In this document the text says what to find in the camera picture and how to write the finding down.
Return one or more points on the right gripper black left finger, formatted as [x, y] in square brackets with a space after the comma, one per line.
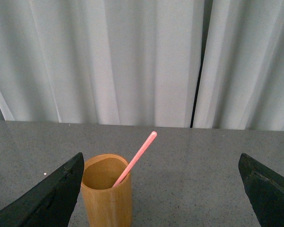
[51, 202]

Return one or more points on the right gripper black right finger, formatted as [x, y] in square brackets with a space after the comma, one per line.
[265, 190]

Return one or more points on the bamboo chopstick holder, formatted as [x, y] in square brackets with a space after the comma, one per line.
[106, 205]

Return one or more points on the pink chopstick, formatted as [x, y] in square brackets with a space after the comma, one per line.
[137, 156]

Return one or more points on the white curtain right panel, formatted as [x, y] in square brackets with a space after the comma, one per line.
[242, 79]

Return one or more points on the white curtain panel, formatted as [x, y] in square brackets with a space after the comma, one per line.
[119, 62]
[242, 79]

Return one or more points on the white curtain left panel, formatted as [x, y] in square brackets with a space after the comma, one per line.
[119, 62]

